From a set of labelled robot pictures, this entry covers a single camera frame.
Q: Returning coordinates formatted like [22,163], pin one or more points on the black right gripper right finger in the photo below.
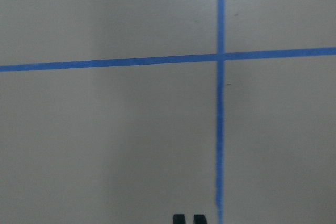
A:
[199,219]

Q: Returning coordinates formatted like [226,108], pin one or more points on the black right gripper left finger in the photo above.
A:
[178,219]

